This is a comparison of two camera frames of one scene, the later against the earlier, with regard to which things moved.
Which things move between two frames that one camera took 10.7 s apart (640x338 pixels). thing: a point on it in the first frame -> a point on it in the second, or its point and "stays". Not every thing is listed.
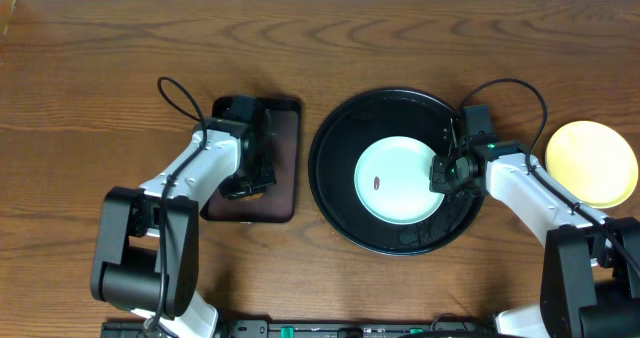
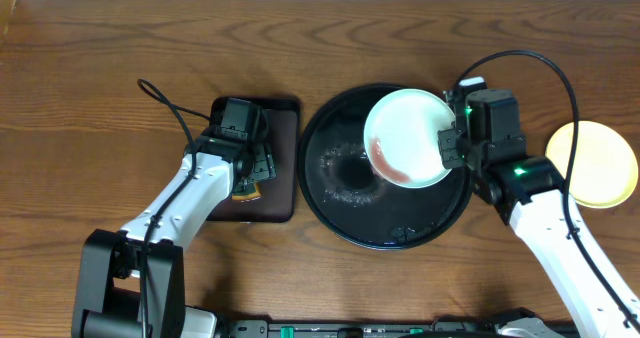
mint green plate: (392, 181) -> (401, 138)
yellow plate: (591, 163) stays
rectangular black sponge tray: (279, 203) stays
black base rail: (360, 328) stays
